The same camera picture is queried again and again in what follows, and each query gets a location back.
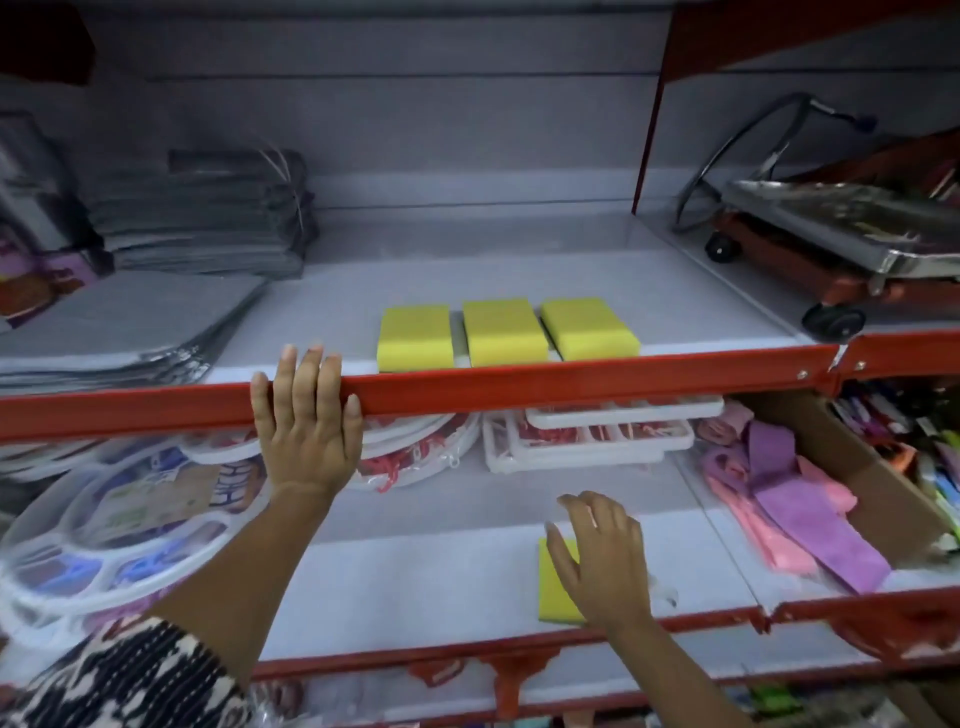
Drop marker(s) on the stack of round divided trays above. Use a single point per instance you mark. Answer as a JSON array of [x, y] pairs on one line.
[[112, 540]]

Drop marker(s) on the pile of colourful small items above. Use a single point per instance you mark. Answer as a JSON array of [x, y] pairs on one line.
[[915, 442]]

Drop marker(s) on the person's left middle finger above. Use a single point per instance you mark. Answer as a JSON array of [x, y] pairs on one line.
[[309, 386]]

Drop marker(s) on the stack of flat grey packets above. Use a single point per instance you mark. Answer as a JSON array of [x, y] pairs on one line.
[[112, 322]]

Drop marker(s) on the black white patterned sleeve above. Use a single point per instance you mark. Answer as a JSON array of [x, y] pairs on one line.
[[127, 679]]

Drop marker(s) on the white rectangular divided tray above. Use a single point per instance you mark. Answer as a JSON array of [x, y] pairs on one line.
[[570, 450], [637, 411]]

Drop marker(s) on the person's left hand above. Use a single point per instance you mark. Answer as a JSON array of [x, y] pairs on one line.
[[304, 442]]

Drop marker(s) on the brown cardboard box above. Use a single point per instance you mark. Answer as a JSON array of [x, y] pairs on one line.
[[877, 487]]

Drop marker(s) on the small pink folded cloth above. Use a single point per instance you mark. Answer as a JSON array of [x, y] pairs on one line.
[[726, 425]]

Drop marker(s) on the person's left thumb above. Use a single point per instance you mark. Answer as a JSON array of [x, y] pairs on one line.
[[352, 424]]

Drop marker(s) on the person's right thumb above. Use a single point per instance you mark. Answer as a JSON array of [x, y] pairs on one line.
[[560, 559]]

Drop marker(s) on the yellow sponge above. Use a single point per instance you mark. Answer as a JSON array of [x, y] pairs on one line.
[[590, 328], [415, 337], [553, 592], [504, 331]]

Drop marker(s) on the purple cloth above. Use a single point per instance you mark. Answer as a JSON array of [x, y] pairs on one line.
[[817, 517]]

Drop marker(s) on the person's right forearm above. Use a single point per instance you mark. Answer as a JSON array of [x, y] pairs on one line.
[[675, 675]]

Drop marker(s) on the person's right hand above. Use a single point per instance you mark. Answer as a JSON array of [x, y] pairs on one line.
[[611, 570]]

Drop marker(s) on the stack of grey folded packets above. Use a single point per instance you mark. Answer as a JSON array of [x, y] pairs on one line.
[[210, 217]]

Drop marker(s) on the red metal shelf rack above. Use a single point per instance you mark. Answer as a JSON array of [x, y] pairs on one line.
[[525, 386]]

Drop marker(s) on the person's left forearm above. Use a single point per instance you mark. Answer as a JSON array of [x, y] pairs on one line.
[[247, 570]]

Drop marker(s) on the red steel folding hand trolley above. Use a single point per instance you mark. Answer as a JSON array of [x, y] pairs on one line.
[[832, 225]]

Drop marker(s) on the stack of round white plates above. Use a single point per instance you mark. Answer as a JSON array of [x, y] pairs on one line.
[[412, 454]]

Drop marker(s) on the person's left little finger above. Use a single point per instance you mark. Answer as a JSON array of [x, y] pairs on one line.
[[262, 409]]

